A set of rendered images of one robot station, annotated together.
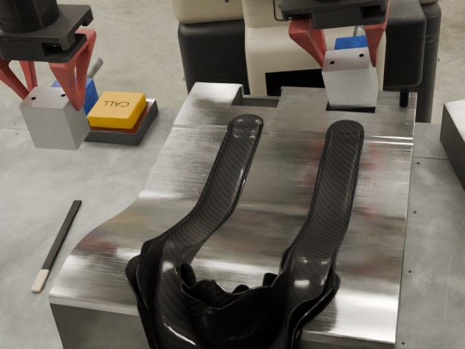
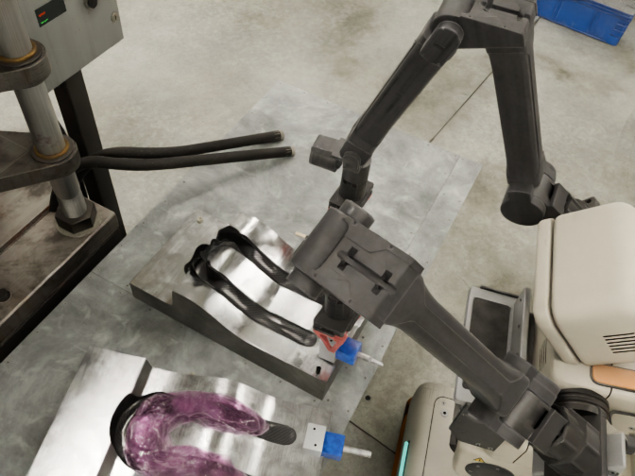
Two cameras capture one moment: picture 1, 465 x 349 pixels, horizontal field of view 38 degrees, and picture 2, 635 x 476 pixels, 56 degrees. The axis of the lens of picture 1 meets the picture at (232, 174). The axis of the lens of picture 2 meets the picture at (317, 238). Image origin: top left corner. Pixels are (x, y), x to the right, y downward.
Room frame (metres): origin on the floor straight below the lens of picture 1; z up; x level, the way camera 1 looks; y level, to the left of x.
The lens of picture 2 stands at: (0.58, -0.73, 2.00)
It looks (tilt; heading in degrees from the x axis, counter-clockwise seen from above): 52 degrees down; 93
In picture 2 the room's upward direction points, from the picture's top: 8 degrees clockwise
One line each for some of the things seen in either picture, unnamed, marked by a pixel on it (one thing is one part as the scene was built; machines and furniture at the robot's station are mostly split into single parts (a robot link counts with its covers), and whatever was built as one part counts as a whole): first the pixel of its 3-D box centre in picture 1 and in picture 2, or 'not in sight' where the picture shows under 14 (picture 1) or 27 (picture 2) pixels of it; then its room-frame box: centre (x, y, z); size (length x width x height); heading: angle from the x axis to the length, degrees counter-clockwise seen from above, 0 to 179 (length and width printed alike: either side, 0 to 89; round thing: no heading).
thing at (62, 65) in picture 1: (57, 67); not in sight; (0.60, 0.16, 0.99); 0.07 x 0.07 x 0.09; 70
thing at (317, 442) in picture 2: not in sight; (337, 447); (0.66, -0.33, 0.86); 0.13 x 0.05 x 0.05; 178
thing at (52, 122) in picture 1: (75, 93); not in sight; (0.64, 0.16, 0.94); 0.13 x 0.05 x 0.05; 160
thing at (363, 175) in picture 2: not in sight; (353, 165); (0.60, 0.17, 1.12); 0.07 x 0.06 x 0.07; 165
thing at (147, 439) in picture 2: not in sight; (193, 435); (0.39, -0.37, 0.90); 0.26 x 0.18 x 0.08; 178
